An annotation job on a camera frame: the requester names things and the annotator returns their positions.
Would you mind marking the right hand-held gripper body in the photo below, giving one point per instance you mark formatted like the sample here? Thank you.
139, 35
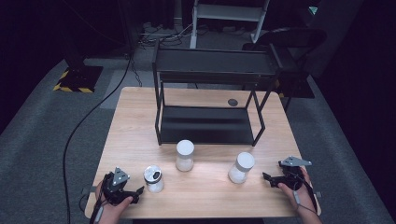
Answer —
292, 177

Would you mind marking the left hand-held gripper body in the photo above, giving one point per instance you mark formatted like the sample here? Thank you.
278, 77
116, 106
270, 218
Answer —
113, 189

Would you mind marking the small jar with silver lid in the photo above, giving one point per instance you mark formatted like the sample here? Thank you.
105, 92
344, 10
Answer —
154, 185

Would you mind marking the tall jar with white lid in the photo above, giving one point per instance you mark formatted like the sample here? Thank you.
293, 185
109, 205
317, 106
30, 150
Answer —
185, 155
239, 171

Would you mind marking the black two-tier metal rack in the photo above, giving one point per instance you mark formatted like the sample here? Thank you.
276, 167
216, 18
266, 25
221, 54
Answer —
205, 124

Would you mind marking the person's left hand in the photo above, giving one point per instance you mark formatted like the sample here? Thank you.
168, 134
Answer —
109, 213

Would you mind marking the person's right hand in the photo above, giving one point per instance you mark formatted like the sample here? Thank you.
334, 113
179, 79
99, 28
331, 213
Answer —
303, 199

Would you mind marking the grey tape strip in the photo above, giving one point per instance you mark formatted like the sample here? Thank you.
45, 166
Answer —
318, 194
88, 189

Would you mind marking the dark round table grommet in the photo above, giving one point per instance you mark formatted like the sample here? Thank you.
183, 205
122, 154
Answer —
233, 102

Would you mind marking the black stand with striped base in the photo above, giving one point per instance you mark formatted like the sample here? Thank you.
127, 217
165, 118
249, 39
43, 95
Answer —
82, 77

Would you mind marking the black chair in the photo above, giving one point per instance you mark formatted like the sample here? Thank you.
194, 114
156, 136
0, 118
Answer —
289, 35

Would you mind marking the teal triangular marker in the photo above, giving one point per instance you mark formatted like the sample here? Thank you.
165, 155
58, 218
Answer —
313, 10

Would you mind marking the grey metal pole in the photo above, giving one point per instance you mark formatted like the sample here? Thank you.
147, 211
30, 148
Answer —
177, 12

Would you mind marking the white metal frame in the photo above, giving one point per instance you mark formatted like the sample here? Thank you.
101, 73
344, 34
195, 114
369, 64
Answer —
229, 12

